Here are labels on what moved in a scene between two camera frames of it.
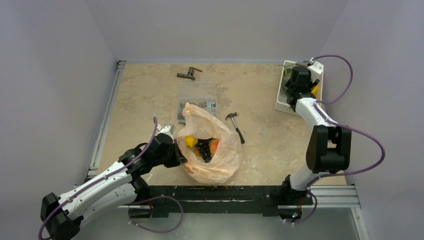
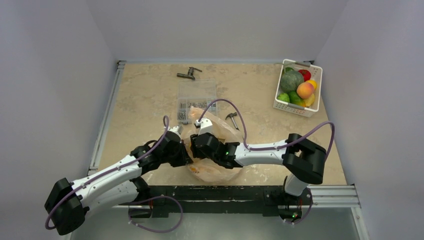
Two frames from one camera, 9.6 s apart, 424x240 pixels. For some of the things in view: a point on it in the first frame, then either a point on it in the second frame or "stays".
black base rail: (225, 199) stays
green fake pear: (287, 72) to (283, 97)
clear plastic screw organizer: (200, 93) stays
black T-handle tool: (189, 75) stays
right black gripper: (294, 87) to (196, 145)
